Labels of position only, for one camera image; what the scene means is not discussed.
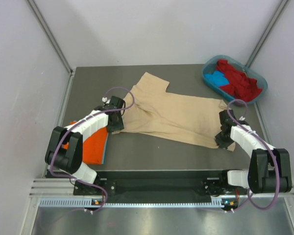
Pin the orange folded t shirt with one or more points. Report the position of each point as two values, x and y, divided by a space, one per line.
93 136

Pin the beige t shirt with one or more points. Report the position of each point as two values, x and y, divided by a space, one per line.
154 111

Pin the aluminium frame rail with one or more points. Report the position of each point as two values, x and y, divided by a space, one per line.
52 187

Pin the teal plastic basket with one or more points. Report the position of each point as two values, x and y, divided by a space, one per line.
210 66

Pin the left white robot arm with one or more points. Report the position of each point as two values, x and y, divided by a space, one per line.
72 148

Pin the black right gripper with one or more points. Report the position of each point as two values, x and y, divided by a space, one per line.
219 141

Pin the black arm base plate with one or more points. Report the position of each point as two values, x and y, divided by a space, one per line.
200 182

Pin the light blue folded t shirt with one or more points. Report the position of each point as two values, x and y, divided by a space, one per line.
105 151

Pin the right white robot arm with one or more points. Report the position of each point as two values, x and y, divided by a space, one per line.
269 166

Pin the blue t shirt in basket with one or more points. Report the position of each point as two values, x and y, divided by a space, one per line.
217 78

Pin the aluminium corner post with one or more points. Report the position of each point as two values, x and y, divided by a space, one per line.
47 31
278 12

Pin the right aluminium corner post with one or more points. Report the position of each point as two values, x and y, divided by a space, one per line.
278 12

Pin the left aluminium corner post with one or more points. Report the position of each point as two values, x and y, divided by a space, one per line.
47 31

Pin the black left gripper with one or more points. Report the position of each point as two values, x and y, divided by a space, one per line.
119 126

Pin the red t shirt in basket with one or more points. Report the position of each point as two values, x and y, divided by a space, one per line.
240 86

